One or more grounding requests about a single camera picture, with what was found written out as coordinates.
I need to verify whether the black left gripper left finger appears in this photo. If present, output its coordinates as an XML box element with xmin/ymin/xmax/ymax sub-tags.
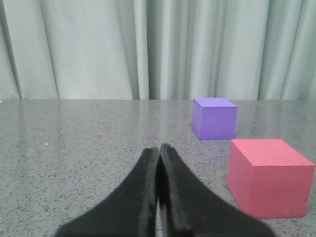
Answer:
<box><xmin>55</xmin><ymin>148</ymin><xmax>159</xmax><ymax>237</ymax></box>

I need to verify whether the pale green curtain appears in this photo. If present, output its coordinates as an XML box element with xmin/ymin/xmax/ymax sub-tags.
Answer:
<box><xmin>0</xmin><ymin>0</ymin><xmax>316</xmax><ymax>100</ymax></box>

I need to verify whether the purple foam cube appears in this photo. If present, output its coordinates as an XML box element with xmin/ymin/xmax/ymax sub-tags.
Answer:
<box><xmin>192</xmin><ymin>98</ymin><xmax>238</xmax><ymax>140</ymax></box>

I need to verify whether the red foam cube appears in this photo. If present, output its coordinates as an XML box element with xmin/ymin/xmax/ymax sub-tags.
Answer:
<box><xmin>227</xmin><ymin>139</ymin><xmax>315</xmax><ymax>219</ymax></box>

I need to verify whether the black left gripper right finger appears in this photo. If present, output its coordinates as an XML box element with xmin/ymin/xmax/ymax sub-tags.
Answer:
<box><xmin>158</xmin><ymin>143</ymin><xmax>275</xmax><ymax>237</ymax></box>

